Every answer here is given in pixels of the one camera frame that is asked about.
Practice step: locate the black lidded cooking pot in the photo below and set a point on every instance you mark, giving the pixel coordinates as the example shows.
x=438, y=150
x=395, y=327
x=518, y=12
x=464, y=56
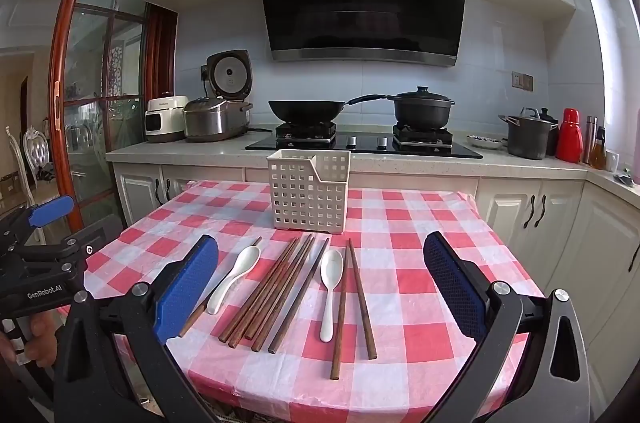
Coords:
x=420, y=110

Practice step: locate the white cup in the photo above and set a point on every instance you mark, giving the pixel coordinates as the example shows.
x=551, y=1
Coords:
x=613, y=162

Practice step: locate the white perforated utensil basket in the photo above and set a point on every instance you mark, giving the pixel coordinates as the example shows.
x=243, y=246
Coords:
x=307, y=193

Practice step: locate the red thermos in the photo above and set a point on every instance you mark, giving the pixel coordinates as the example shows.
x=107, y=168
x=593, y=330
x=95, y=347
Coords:
x=568, y=138

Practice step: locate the red white checkered tablecloth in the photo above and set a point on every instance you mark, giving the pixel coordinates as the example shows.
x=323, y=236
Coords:
x=415, y=253

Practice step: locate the wall socket with plug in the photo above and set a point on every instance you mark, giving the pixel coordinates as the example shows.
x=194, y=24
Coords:
x=204, y=73

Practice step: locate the silver open rice cooker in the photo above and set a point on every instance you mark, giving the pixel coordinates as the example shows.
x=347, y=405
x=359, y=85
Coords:
x=215, y=118

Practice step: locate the white base cabinets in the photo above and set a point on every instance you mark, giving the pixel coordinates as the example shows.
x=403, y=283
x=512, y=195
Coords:
x=505, y=218

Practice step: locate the amber oil bottle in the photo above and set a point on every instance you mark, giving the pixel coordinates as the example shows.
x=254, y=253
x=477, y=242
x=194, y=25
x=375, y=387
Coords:
x=598, y=155

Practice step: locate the white stone countertop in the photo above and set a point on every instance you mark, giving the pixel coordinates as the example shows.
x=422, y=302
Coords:
x=215, y=150

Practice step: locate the white ceramic spoon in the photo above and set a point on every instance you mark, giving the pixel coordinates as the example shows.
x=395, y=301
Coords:
x=246, y=262
x=331, y=270

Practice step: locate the white plate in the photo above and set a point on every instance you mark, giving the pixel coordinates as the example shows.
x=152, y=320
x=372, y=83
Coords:
x=484, y=142

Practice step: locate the white ornate chair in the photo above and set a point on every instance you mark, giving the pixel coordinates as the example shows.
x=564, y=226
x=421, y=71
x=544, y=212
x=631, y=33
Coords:
x=35, y=153

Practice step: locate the black glass range hood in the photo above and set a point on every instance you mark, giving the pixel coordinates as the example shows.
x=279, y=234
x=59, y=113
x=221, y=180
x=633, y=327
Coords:
x=360, y=3

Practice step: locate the brown wall switch panel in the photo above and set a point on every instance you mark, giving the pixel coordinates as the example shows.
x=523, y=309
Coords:
x=522, y=81

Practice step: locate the black wok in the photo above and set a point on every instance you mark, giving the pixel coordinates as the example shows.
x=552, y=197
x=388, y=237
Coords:
x=305, y=108

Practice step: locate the steel bottle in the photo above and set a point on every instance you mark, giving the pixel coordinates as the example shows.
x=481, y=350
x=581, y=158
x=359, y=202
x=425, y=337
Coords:
x=589, y=140

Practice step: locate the white small kitchen appliance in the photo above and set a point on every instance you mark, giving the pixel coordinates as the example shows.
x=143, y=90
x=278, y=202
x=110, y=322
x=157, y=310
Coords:
x=165, y=120

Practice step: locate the grey stockpot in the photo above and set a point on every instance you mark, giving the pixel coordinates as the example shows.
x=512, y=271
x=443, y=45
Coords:
x=527, y=138

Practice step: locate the brown wooden chopstick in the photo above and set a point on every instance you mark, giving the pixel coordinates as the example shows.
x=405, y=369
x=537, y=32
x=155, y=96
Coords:
x=340, y=313
x=196, y=317
x=280, y=285
x=361, y=300
x=300, y=295
x=285, y=293
x=257, y=290
x=265, y=294

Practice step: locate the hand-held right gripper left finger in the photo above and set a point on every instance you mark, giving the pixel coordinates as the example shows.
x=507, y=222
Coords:
x=187, y=288

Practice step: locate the person's left hand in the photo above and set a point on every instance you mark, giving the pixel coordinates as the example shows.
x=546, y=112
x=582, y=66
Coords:
x=39, y=339

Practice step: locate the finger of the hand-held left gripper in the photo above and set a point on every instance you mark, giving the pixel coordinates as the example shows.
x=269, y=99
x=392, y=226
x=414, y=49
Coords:
x=50, y=210
x=75, y=243

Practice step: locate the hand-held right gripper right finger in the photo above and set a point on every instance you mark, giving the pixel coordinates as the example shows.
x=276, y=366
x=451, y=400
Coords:
x=455, y=288

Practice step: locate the red framed glass door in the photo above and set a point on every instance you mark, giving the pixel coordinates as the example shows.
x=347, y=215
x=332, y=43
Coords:
x=65, y=53

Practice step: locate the black glass gas stove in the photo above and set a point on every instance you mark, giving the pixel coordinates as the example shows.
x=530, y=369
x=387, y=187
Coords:
x=365, y=145

